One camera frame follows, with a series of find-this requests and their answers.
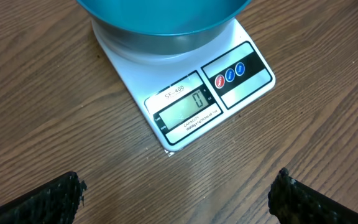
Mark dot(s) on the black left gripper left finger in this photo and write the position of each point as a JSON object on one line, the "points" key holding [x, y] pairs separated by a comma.
{"points": [[55, 202]]}

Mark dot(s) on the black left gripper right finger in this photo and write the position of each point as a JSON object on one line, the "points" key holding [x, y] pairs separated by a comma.
{"points": [[295, 203]]}

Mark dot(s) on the white digital kitchen scale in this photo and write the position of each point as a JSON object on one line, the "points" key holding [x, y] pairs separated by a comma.
{"points": [[184, 96]]}

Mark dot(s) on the teal metal bowl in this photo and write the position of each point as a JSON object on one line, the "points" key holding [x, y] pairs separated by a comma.
{"points": [[163, 26]]}

